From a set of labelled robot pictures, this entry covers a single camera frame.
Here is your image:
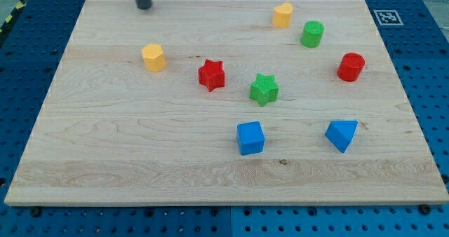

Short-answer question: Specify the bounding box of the blue triangle block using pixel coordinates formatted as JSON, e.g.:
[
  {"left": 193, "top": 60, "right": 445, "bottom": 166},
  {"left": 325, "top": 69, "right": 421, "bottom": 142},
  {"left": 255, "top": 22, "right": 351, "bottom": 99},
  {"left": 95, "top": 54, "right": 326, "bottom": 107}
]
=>
[{"left": 325, "top": 120, "right": 358, "bottom": 153}]

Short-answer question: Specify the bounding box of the wooden board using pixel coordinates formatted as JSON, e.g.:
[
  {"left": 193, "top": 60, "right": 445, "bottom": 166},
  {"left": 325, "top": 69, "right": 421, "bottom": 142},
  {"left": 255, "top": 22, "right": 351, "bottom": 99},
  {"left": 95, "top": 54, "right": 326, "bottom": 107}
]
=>
[{"left": 5, "top": 0, "right": 448, "bottom": 207}]

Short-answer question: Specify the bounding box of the black bolt right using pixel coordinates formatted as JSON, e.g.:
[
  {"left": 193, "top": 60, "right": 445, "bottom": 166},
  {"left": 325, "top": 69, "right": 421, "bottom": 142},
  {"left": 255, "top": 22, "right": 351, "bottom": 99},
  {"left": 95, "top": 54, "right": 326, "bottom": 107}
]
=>
[{"left": 418, "top": 204, "right": 431, "bottom": 215}]

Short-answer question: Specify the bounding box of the white fiducial marker tag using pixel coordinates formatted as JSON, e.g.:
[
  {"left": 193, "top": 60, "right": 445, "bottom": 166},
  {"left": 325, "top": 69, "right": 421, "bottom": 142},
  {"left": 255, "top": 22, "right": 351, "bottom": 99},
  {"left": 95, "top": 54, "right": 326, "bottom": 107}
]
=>
[{"left": 374, "top": 9, "right": 403, "bottom": 26}]

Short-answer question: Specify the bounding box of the yellow heart block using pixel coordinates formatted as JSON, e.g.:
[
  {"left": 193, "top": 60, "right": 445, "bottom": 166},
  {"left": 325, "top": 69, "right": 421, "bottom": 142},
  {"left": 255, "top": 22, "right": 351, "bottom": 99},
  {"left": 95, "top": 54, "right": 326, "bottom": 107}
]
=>
[{"left": 272, "top": 2, "right": 293, "bottom": 28}]

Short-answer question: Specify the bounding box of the blue cube block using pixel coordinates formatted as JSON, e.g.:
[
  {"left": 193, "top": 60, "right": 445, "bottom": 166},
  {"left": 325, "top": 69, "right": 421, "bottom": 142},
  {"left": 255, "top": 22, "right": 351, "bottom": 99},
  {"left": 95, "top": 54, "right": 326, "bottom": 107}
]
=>
[{"left": 236, "top": 121, "right": 265, "bottom": 156}]

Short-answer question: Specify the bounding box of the red cylinder block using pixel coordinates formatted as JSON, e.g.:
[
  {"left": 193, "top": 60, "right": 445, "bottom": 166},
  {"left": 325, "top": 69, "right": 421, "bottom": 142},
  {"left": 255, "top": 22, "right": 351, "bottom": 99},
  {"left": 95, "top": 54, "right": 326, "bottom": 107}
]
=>
[{"left": 337, "top": 53, "right": 366, "bottom": 82}]

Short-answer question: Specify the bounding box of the red star block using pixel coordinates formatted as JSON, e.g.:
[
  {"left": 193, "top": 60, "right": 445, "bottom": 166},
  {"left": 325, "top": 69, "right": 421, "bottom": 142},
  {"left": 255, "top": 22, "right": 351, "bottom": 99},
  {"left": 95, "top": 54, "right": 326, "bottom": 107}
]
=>
[{"left": 198, "top": 59, "right": 225, "bottom": 92}]

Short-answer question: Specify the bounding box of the black bolt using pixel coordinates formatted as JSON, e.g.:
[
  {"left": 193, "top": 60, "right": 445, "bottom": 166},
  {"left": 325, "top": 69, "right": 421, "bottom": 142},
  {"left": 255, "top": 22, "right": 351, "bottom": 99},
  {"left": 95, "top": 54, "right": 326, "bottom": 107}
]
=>
[
  {"left": 418, "top": 204, "right": 431, "bottom": 215},
  {"left": 29, "top": 207, "right": 41, "bottom": 218}
]

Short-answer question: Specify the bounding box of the black bolt left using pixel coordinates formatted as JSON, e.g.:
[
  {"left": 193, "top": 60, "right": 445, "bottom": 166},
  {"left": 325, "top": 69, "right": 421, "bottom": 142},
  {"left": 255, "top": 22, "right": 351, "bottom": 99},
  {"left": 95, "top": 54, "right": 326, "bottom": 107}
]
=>
[{"left": 29, "top": 207, "right": 41, "bottom": 218}]

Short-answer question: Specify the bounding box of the green star block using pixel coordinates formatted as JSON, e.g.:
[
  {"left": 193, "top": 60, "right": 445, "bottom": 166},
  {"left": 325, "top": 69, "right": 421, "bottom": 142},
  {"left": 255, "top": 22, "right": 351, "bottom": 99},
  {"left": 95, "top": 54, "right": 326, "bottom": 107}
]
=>
[{"left": 250, "top": 74, "right": 279, "bottom": 107}]

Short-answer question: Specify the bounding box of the green cylinder block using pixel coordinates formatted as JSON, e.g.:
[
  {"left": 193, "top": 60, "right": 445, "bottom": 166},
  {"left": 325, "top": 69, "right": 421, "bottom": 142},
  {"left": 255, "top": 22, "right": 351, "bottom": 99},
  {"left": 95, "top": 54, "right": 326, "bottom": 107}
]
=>
[{"left": 300, "top": 20, "right": 324, "bottom": 48}]

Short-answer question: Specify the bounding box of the yellow hexagon block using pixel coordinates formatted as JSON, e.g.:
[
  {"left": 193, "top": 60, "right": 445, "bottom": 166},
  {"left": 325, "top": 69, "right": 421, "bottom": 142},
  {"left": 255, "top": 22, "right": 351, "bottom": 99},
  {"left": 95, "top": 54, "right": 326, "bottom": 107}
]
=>
[{"left": 141, "top": 43, "right": 166, "bottom": 72}]

